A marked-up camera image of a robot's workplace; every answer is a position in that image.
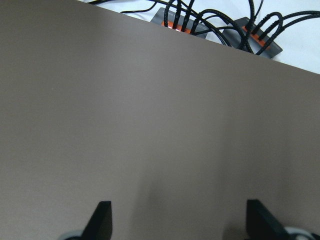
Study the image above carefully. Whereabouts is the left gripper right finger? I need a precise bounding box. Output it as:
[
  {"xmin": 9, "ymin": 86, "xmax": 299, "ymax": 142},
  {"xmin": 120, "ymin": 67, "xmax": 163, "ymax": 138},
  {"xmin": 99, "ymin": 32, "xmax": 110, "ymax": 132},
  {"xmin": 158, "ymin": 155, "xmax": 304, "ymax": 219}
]
[{"xmin": 245, "ymin": 199, "xmax": 291, "ymax": 240}]

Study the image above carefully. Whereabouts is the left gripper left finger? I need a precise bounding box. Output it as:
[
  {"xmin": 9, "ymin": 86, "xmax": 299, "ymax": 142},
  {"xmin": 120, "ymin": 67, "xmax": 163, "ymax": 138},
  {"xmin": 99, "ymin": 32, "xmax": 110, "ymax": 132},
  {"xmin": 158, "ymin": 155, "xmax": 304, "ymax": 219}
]
[{"xmin": 80, "ymin": 201, "xmax": 113, "ymax": 240}]

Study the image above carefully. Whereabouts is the black power strip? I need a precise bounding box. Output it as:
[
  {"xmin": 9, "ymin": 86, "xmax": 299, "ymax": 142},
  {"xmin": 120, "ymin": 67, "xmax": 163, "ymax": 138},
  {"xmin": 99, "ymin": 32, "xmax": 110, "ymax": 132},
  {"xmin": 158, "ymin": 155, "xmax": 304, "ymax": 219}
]
[{"xmin": 222, "ymin": 17, "xmax": 283, "ymax": 59}]

